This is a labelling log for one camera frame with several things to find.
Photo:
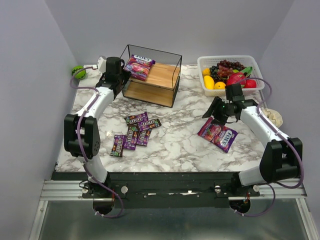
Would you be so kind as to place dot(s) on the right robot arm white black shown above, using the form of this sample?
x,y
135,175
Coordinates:
x,y
282,156

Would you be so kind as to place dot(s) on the green ball toy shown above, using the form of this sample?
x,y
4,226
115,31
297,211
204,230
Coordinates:
x,y
78,72

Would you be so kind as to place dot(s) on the yellow mango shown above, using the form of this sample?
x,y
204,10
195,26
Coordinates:
x,y
209,82

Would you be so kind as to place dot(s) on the yellow small fruit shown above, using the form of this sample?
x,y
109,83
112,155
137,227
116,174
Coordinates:
x,y
206,72

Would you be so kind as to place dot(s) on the purple m&m's bag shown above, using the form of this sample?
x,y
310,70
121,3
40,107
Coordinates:
x,y
149,124
118,145
143,137
131,137
135,119

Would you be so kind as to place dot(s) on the white plastic fruit basket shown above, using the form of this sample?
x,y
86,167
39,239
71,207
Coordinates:
x,y
251,71

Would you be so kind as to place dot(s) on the red apple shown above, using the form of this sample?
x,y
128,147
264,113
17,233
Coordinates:
x,y
250,84

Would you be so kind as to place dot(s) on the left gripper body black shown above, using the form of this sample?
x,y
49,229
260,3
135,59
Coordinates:
x,y
124,77

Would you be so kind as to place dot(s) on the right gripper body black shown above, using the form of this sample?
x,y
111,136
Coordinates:
x,y
215,110

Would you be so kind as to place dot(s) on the black mounting base plate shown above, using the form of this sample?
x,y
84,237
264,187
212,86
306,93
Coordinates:
x,y
157,190

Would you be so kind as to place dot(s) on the red dragon fruit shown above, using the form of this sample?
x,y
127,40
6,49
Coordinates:
x,y
236,78

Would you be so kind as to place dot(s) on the orange fruit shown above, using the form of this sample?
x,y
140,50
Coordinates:
x,y
219,85

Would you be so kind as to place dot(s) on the aluminium rail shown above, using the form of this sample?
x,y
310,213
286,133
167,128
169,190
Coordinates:
x,y
58,190

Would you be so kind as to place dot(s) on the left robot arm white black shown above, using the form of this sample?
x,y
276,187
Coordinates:
x,y
81,132

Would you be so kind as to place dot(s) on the purple Fox's candy bag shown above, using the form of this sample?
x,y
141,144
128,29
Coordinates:
x,y
219,135
139,67

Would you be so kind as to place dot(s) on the black wire wooden shelf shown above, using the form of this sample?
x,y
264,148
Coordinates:
x,y
162,83

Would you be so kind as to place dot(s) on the dark grape bunch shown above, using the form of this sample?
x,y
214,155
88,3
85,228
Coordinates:
x,y
223,69

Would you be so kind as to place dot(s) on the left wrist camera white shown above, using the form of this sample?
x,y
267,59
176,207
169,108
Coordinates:
x,y
100,66

